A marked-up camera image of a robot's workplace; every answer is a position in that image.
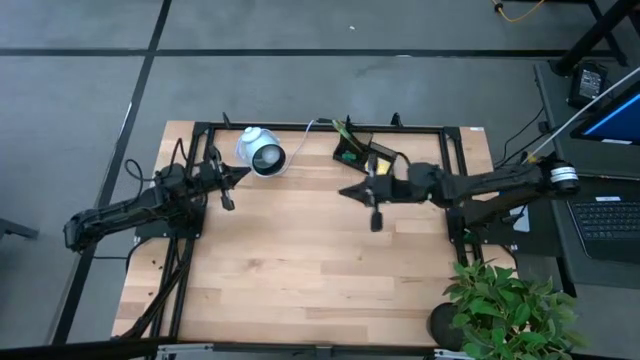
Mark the black furniture leg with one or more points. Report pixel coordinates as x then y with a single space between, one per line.
17 230

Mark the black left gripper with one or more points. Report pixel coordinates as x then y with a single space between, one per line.
212 180

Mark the green leafy plant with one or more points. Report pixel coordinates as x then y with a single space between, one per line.
505 310

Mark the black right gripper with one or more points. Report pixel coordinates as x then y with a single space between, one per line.
390 189

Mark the white round cup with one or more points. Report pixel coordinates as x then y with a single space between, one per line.
262 152

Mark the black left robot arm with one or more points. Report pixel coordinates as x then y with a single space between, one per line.
125 210

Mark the black plant pot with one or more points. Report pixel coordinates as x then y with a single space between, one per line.
442 327

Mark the black laptop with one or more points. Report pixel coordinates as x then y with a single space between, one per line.
607 225

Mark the black mesh desk organizer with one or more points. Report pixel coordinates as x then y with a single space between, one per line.
362 150

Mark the white paper sheet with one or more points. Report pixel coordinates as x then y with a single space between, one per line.
524 225

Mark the black aluminium table frame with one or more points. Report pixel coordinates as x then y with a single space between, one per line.
420 130

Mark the black power adapter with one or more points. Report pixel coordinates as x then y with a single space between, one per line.
589 84

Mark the black monitor blue screen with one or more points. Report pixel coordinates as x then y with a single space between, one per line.
617 122

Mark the laptop computer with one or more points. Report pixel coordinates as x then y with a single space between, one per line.
555 125

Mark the yellow sticky note pad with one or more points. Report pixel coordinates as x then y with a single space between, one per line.
383 167

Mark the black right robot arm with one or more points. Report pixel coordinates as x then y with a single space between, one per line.
490 182

